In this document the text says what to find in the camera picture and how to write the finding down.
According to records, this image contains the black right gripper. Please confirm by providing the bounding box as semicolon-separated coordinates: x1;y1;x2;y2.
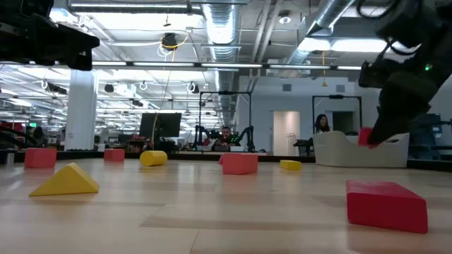
367;61;452;145

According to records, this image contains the small dark red block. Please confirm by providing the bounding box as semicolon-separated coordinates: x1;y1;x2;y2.
358;127;381;150

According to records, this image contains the large red wedge block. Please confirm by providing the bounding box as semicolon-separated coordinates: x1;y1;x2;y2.
345;179;429;234

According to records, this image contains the red cube block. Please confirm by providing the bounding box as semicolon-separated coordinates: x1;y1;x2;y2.
24;147;58;169
103;148;126;163

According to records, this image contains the yellow triangle block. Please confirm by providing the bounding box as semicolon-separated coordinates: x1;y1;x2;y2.
28;162;100;198

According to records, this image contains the dark blue equipment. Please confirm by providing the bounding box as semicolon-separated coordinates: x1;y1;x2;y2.
409;112;452;162

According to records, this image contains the person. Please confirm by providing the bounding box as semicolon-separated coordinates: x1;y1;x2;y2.
211;126;242;147
314;113;332;134
31;126;46;147

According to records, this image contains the white building pillar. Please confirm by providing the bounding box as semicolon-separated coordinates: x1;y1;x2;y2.
64;69;99;152

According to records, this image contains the black cart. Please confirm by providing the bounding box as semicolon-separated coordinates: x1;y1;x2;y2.
292;138;314;157

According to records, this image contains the yellow flat square block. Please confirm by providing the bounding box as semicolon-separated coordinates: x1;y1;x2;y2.
279;159;303;171

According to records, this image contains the long ceiling light strip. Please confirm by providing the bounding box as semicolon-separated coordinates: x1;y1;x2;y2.
90;60;363;71

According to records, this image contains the black ceiling-mounted device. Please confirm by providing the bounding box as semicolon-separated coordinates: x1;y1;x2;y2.
161;32;179;51

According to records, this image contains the black monitor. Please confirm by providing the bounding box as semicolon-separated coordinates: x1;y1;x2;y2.
139;112;183;139

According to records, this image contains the red rectangular block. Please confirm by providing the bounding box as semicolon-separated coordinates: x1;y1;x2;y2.
218;152;259;176

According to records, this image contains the yellow cylinder block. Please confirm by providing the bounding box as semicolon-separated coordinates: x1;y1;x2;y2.
139;150;169;167

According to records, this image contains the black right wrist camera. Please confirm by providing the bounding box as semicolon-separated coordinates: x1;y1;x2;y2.
358;60;391;89

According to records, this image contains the black rig frame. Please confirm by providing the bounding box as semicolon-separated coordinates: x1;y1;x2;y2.
311;94;363;135
198;90;253;152

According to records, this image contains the pale plastic bin with handles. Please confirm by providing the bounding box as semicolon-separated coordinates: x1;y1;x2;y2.
313;131;410;169

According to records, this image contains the black table edge frame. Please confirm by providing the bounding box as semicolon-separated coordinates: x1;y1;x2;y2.
0;150;452;172

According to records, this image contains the silver ceiling duct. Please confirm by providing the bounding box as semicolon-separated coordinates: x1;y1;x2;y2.
201;0;243;92
282;0;356;70

